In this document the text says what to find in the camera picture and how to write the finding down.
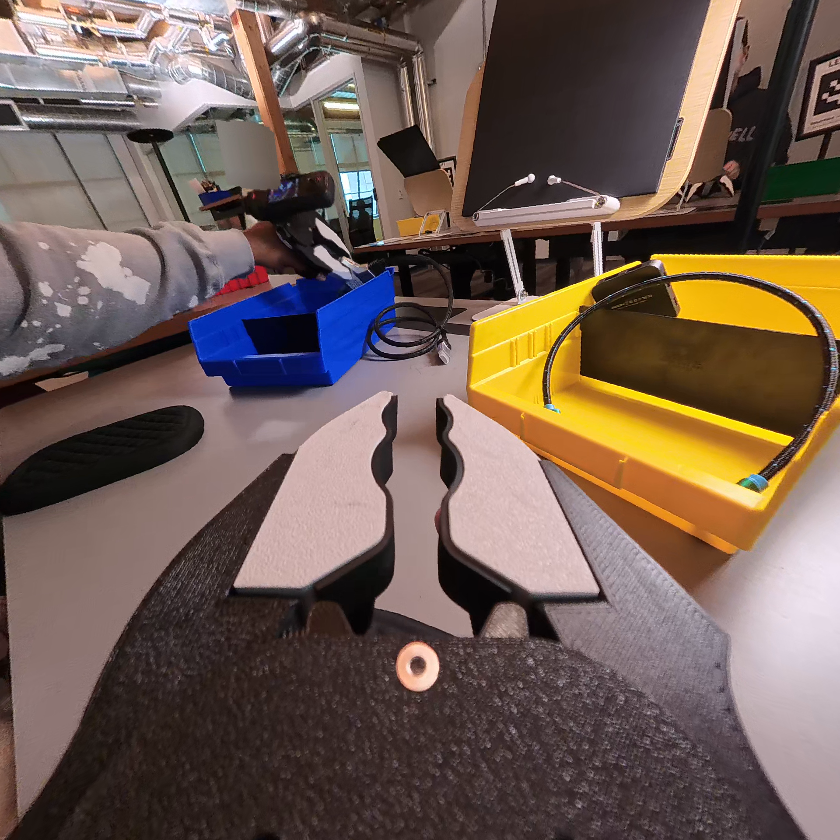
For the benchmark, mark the person's left hand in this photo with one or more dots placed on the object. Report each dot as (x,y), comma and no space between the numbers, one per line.
(275,253)

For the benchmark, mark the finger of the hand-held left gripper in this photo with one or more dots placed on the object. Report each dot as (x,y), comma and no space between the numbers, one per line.
(328,262)
(331,236)

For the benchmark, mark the blue plastic bin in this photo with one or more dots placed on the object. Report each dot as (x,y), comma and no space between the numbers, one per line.
(289,367)

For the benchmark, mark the grey wood-edged table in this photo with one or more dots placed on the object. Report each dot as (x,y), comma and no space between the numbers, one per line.
(131,341)

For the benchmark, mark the black bin divider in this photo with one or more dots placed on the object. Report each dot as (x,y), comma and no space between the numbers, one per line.
(709,367)

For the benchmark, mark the grey hdmi switch box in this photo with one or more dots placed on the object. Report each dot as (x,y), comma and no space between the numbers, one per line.
(358,275)

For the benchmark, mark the yellow plastic bin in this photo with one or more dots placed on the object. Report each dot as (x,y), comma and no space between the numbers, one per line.
(623,453)
(410,226)

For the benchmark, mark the black floor lamp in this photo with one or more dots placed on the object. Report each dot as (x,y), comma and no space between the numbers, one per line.
(149,135)

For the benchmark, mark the black light stand pole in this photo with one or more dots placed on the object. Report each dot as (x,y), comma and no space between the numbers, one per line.
(774,118)

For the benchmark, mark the wooden post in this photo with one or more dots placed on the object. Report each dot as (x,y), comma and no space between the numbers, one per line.
(262,92)

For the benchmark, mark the red ribbed bin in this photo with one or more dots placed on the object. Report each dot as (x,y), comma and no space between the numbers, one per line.
(243,283)

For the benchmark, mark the tall standing desk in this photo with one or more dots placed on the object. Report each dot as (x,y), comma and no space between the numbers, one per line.
(220,200)

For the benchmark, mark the person's left forearm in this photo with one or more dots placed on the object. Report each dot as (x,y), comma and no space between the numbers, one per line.
(118,289)

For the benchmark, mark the green board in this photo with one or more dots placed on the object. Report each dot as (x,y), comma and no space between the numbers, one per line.
(800,180)

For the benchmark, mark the black framed marker sign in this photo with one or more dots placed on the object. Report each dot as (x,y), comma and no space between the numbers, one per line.
(823,95)
(448,172)

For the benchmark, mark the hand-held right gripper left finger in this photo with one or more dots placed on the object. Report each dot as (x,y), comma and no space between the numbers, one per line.
(328,505)

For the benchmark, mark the black textured pad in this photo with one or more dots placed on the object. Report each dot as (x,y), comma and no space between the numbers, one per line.
(98,453)

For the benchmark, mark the black office chair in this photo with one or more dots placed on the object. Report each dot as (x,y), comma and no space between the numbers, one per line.
(362,220)

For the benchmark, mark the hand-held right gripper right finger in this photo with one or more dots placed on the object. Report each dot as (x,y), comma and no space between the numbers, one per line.
(512,518)

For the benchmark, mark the black wood-edged board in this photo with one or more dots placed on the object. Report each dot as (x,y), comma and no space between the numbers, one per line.
(410,151)
(577,98)

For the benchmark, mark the brown standing desk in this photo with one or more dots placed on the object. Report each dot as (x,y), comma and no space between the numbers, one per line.
(656,226)

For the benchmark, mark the silver air duct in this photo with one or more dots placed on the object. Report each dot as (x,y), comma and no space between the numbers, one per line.
(341,39)
(79,79)

